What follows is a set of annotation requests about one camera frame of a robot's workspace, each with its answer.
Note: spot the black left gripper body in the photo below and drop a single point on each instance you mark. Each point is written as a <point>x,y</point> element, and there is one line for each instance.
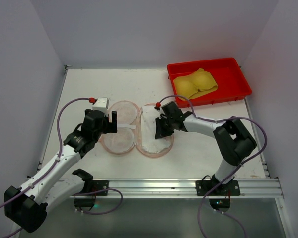
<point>106,123</point>

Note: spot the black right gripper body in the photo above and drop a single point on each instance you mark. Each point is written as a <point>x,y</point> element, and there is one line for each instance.
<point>166,123</point>

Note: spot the floral mesh laundry bag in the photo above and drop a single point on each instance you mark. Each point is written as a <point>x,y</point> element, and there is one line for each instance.
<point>128,136</point>

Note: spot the white bra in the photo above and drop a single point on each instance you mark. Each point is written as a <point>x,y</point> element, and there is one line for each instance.
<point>148,131</point>

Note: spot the yellow bra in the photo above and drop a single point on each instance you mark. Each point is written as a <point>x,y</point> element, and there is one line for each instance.
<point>195,85</point>

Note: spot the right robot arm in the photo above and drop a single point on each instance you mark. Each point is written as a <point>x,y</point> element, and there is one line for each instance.
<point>234,141</point>

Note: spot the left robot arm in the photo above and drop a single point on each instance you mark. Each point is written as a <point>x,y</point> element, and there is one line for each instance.
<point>29,204</point>

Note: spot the red plastic tray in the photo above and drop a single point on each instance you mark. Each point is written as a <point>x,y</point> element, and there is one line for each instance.
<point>232,85</point>

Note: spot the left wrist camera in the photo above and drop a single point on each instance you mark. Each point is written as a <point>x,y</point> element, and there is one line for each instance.
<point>100,104</point>

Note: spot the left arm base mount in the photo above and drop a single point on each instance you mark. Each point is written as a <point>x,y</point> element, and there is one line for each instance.
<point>94,185</point>

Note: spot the aluminium front rail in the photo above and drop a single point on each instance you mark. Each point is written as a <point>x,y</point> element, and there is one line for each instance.
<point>191,188</point>

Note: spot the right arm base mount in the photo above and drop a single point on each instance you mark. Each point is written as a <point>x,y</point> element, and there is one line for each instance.
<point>205,184</point>

